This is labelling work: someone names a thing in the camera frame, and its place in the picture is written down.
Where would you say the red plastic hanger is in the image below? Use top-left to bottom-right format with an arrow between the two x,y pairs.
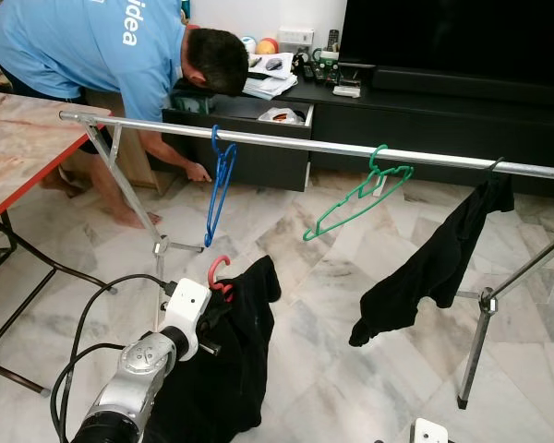
207,255 -> 236,304

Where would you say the navy shirt red collar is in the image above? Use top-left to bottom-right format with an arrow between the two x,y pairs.
143,254 -> 283,443

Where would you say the blue plastic hanger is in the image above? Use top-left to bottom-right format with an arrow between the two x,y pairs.
203,125 -> 238,248

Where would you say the green plastic hanger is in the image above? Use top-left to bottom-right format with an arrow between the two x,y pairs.
302,144 -> 415,244

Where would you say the silver metal clothes rack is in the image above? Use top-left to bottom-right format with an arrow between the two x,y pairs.
59,110 -> 554,410

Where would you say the white plastic bag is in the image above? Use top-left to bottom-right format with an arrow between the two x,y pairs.
257,107 -> 307,126

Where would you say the stack of white papers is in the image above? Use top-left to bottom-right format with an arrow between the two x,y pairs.
243,53 -> 299,101

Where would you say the pink marble top table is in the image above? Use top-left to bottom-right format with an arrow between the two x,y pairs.
0,90 -> 116,396

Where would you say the black TV console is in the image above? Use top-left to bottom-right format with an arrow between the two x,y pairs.
162,78 -> 554,199

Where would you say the person in blue shirt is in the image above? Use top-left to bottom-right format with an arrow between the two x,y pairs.
0,0 -> 252,232

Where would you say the black soundbar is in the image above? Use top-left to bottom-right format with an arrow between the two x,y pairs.
371,66 -> 554,104

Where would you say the black television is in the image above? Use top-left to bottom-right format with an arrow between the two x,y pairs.
339,0 -> 554,86

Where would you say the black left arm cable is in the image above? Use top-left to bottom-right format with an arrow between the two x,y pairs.
50,272 -> 178,443

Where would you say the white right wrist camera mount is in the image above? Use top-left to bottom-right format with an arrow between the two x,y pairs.
414,417 -> 449,443

